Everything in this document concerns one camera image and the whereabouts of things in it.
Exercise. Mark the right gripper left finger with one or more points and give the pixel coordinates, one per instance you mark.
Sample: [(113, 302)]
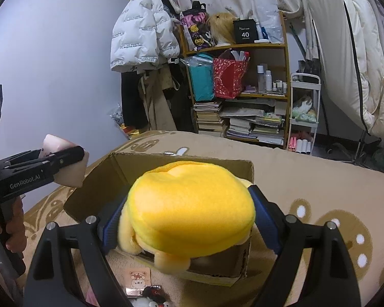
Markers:
[(65, 252)]

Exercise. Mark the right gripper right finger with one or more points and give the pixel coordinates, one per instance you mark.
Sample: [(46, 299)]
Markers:
[(330, 278)]

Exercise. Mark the pink swirl roll plush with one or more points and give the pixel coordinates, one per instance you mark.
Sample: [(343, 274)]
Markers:
[(69, 161)]

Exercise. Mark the white fluffy plush toy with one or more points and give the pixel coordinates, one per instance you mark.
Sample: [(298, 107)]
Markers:
[(152, 296)]

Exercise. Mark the yellow plush toy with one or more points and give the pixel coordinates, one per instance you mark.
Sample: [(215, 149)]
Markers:
[(185, 210)]

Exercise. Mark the left hand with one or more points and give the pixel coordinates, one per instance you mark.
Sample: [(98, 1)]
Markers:
[(16, 229)]

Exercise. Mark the small cartoon card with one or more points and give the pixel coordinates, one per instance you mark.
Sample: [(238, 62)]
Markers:
[(136, 280)]

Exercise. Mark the cardboard box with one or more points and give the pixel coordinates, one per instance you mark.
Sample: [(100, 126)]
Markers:
[(111, 180)]

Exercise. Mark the beige hanging trousers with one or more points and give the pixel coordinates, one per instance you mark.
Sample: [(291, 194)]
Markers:
[(152, 86)]

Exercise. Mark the white puffer jacket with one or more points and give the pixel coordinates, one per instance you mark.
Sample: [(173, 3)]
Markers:
[(143, 38)]

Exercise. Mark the white utility cart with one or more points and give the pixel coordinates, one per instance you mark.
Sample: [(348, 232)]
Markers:
[(304, 111)]

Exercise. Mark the book stack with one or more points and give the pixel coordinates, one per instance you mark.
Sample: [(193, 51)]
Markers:
[(208, 118)]

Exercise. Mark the wooden shelf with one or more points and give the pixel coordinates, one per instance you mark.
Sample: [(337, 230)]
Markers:
[(260, 114)]

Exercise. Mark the teal bag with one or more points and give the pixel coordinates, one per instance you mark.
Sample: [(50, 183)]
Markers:
[(200, 69)]

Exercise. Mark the red gift bag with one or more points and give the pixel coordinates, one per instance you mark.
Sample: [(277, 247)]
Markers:
[(229, 70)]

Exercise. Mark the pink black printed bag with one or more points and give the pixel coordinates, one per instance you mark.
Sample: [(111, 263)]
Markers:
[(196, 28)]

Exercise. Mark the blonde wig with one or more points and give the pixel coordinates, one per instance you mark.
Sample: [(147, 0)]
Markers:
[(222, 28)]

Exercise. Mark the black box with 40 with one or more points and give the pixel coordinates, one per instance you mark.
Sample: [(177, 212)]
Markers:
[(245, 31)]

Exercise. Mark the cream coat on rack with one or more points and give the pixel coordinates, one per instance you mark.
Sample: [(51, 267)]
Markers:
[(349, 37)]

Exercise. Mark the white plastic bag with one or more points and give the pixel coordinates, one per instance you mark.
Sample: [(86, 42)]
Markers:
[(269, 20)]

